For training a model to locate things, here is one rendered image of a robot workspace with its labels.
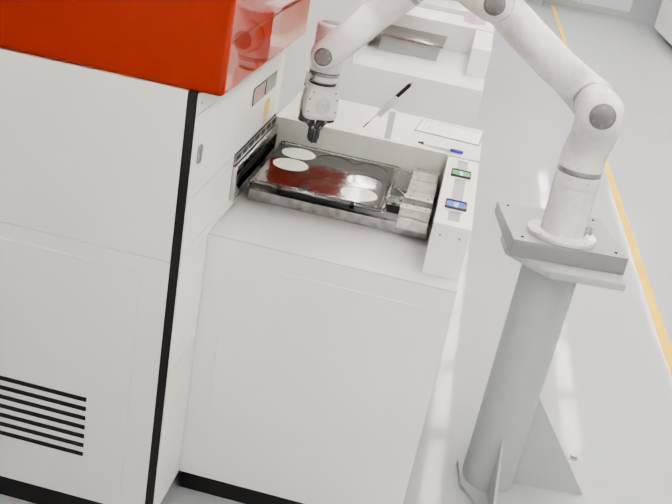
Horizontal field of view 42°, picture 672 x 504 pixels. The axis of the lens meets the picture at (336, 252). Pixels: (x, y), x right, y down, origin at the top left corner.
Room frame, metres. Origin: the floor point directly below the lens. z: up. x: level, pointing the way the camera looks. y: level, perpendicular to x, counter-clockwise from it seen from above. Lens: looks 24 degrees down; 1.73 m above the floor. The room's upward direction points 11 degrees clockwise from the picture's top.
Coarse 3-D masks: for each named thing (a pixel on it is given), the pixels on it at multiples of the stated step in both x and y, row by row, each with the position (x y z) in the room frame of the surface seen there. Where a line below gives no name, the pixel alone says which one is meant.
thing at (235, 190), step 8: (272, 128) 2.52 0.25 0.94; (264, 136) 2.43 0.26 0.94; (272, 136) 2.51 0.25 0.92; (256, 144) 2.35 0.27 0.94; (264, 144) 2.42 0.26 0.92; (272, 144) 2.57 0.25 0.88; (248, 152) 2.27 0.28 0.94; (256, 152) 2.33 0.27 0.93; (264, 152) 2.50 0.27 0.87; (272, 152) 2.55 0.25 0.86; (240, 160) 2.19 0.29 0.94; (248, 160) 2.24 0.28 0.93; (256, 160) 2.41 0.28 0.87; (264, 160) 2.45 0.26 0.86; (240, 168) 2.16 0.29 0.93; (256, 168) 2.36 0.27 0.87; (232, 176) 2.14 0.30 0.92; (248, 176) 2.27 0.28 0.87; (232, 184) 2.14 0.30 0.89; (240, 184) 2.20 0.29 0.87; (232, 192) 2.14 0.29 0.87; (240, 192) 2.20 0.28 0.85; (232, 200) 2.14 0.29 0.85
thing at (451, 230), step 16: (448, 160) 2.48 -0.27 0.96; (464, 160) 2.51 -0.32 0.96; (448, 176) 2.33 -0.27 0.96; (448, 192) 2.20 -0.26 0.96; (464, 192) 2.23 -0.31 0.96; (448, 208) 2.08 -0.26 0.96; (448, 224) 1.97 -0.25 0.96; (464, 224) 1.99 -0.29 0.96; (432, 240) 1.98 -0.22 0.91; (448, 240) 1.97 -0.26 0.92; (464, 240) 1.97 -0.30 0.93; (432, 256) 1.98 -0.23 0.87; (448, 256) 1.97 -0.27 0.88; (464, 256) 1.97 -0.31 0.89; (432, 272) 1.97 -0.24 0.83; (448, 272) 1.97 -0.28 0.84
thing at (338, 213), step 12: (252, 192) 2.24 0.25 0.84; (264, 192) 2.23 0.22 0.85; (276, 204) 2.23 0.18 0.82; (288, 204) 2.23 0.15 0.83; (300, 204) 2.22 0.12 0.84; (312, 204) 2.22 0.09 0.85; (324, 204) 2.23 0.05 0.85; (324, 216) 2.22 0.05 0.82; (336, 216) 2.21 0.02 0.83; (348, 216) 2.21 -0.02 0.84; (360, 216) 2.21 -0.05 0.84; (372, 216) 2.21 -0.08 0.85; (384, 228) 2.20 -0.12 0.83; (396, 228) 2.20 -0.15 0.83
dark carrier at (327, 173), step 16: (288, 144) 2.53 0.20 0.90; (272, 160) 2.36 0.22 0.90; (304, 160) 2.41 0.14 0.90; (320, 160) 2.44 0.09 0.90; (336, 160) 2.47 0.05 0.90; (352, 160) 2.49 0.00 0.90; (256, 176) 2.21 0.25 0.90; (272, 176) 2.24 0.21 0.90; (288, 176) 2.26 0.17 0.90; (304, 176) 2.28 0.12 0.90; (320, 176) 2.31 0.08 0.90; (336, 176) 2.33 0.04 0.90; (352, 176) 2.36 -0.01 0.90; (368, 176) 2.38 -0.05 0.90; (384, 176) 2.41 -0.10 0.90; (320, 192) 2.18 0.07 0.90; (336, 192) 2.21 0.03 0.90; (384, 192) 2.28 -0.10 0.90
